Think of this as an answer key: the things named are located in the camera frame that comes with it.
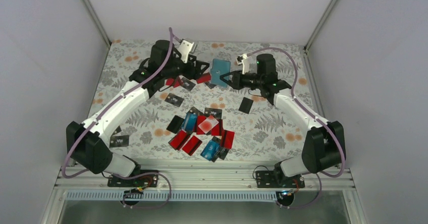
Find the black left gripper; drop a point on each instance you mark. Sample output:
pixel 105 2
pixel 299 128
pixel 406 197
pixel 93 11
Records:
pixel 196 73

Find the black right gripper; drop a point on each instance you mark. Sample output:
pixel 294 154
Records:
pixel 236 81

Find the blue leather card holder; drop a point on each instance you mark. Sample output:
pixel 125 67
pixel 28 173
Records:
pixel 218 68

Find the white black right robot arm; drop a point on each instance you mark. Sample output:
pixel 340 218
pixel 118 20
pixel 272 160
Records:
pixel 324 144

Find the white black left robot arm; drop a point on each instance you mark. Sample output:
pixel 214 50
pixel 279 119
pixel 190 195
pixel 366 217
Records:
pixel 87 141

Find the large red striped card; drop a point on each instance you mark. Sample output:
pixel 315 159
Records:
pixel 206 77

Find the red card with black stripe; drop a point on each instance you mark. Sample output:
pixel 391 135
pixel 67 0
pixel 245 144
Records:
pixel 174 82

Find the plain black card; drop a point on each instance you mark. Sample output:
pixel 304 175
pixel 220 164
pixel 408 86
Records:
pixel 246 105

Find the red white glossy card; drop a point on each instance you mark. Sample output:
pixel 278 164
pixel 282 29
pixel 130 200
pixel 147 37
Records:
pixel 205 124

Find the red card front left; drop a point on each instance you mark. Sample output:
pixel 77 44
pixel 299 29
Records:
pixel 178 141

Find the black VIP card near gripper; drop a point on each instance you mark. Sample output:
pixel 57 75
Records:
pixel 119 141

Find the floral patterned table mat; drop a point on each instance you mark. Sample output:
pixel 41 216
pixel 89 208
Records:
pixel 265 134

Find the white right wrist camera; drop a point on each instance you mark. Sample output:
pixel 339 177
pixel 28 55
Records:
pixel 242 60

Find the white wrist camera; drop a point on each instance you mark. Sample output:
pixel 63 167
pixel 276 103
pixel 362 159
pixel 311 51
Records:
pixel 185 48
pixel 242 60

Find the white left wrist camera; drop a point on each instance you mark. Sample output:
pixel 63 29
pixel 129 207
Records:
pixel 185 48

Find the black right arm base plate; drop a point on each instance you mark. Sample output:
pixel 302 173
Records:
pixel 270 180

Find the aluminium frame rail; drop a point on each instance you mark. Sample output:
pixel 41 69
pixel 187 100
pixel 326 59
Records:
pixel 206 175

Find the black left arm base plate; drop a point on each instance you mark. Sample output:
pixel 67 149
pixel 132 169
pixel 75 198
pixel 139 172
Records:
pixel 141 179

